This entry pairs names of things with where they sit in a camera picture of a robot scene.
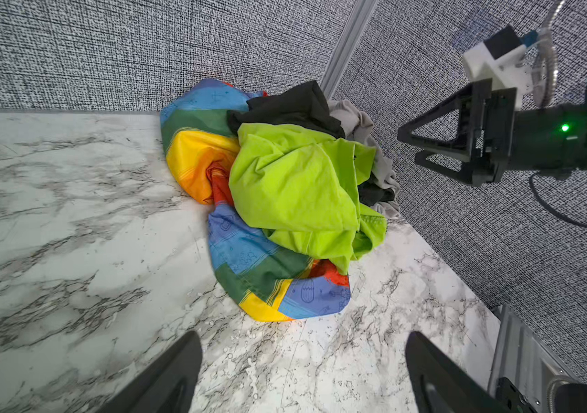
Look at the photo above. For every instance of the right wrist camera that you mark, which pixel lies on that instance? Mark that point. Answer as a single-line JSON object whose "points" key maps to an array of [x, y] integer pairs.
{"points": [[500, 58]]}

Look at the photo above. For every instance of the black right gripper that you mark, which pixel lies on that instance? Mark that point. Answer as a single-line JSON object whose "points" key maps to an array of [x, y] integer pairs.
{"points": [[500, 134]]}

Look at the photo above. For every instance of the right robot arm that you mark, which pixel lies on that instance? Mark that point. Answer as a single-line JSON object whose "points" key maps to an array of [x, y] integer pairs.
{"points": [[542, 58]]}

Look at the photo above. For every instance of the neon green cloth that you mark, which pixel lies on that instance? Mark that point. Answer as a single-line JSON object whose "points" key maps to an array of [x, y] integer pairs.
{"points": [[300, 187]]}

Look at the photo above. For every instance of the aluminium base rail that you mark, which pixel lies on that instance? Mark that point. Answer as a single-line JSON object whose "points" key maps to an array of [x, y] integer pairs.
{"points": [[534, 372]]}

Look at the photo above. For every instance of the black cloth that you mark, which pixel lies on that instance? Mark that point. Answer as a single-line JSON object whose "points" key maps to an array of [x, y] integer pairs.
{"points": [[305, 105]]}

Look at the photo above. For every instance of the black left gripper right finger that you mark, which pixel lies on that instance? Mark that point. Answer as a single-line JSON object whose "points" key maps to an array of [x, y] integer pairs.
{"points": [[439, 385]]}

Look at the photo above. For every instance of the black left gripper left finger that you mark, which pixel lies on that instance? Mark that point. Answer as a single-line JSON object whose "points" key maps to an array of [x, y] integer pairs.
{"points": [[167, 384]]}

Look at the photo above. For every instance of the rainbow striped cloth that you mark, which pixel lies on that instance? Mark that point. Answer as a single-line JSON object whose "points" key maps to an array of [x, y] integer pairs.
{"points": [[269, 282]]}

